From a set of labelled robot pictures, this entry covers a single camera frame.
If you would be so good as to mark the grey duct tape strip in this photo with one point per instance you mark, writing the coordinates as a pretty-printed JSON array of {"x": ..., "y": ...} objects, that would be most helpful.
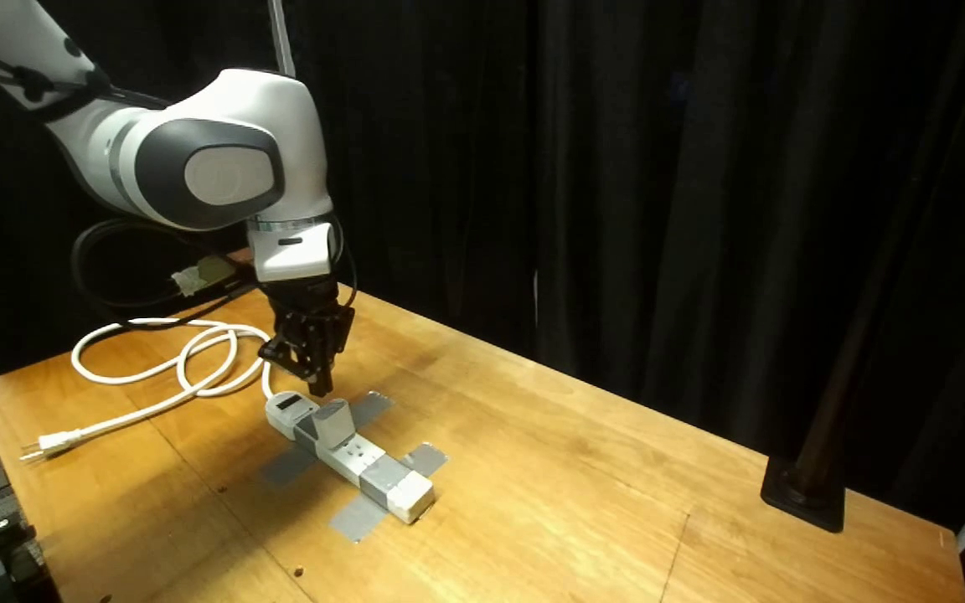
[
  {"x": 355, "y": 521},
  {"x": 369, "y": 410}
]

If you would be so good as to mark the black curtain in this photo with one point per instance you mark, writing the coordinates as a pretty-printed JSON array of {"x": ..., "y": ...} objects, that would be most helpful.
[{"x": 670, "y": 169}]

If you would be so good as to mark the black pole with base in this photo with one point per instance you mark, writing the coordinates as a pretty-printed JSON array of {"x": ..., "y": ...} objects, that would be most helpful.
[{"x": 813, "y": 472}]

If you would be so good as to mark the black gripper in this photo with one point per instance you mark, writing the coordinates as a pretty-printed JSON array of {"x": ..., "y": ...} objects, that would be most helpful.
[{"x": 309, "y": 314}]

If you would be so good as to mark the silver metal frame pole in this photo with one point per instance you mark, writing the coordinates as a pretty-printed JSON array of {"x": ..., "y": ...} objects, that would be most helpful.
[{"x": 278, "y": 35}]

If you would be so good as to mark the white cube charger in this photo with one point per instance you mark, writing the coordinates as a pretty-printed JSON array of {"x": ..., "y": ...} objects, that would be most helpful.
[{"x": 334, "y": 428}]

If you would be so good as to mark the white power strip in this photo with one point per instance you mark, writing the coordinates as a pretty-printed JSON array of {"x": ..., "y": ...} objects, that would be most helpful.
[{"x": 393, "y": 487}]

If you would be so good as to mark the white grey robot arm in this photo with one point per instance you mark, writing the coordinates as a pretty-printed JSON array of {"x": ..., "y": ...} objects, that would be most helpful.
[{"x": 250, "y": 122}]

